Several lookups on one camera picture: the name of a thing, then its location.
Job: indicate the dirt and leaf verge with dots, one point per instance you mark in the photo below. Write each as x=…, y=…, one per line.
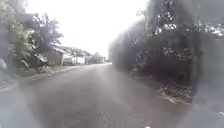
x=166, y=88

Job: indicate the grey asphalt road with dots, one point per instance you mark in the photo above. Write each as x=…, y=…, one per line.
x=96, y=96

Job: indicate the row of trees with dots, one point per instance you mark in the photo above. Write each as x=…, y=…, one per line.
x=30, y=40

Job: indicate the leaf litter verge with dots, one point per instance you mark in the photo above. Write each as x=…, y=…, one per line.
x=40, y=71

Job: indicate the shed with metal roof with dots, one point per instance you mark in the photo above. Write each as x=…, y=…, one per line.
x=55, y=56

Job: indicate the white building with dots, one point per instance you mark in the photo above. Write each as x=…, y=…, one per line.
x=77, y=60

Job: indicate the dense trees and bushes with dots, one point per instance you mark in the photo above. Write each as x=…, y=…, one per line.
x=166, y=43

